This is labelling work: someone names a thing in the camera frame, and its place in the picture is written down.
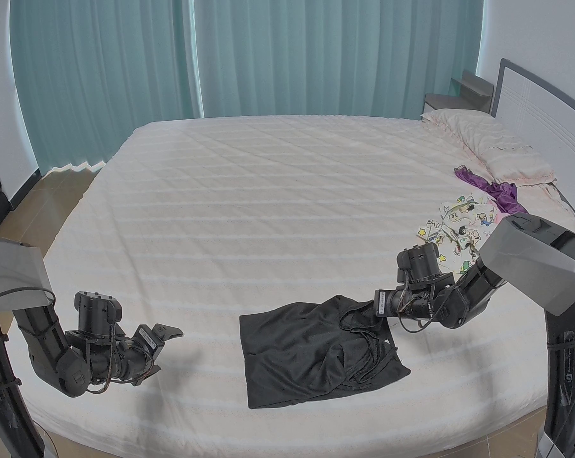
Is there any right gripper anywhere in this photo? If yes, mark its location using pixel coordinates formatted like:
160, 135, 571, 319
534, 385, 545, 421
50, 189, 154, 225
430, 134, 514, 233
373, 288, 405, 321

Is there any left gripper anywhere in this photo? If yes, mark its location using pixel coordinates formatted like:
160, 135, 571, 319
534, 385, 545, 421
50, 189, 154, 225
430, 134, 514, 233
132, 324, 184, 386

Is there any black T-shirt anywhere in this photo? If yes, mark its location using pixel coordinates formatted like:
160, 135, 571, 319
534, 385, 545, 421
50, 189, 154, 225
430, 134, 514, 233
240, 295, 411, 409

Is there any bed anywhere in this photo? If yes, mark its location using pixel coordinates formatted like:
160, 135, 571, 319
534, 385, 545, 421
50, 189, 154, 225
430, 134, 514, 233
11, 58, 575, 458

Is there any white printed pyjama top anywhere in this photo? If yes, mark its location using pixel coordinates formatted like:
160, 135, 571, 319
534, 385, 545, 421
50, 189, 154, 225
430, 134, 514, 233
415, 195, 501, 275

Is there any purple satin garment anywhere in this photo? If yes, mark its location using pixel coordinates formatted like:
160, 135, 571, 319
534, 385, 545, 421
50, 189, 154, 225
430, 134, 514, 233
454, 165, 528, 217

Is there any cream pillow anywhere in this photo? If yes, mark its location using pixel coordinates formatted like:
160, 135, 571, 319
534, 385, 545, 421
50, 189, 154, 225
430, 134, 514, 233
420, 108, 558, 188

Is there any grey bedside table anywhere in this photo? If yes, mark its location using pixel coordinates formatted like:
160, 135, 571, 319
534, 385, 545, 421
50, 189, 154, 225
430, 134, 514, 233
423, 70, 495, 113

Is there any blue-green curtain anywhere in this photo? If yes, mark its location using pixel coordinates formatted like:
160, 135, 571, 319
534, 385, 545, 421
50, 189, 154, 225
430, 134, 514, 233
190, 0, 487, 120
10, 0, 203, 171

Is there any black cable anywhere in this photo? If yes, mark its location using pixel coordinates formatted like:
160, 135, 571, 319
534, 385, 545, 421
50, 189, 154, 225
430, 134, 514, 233
0, 287, 57, 312

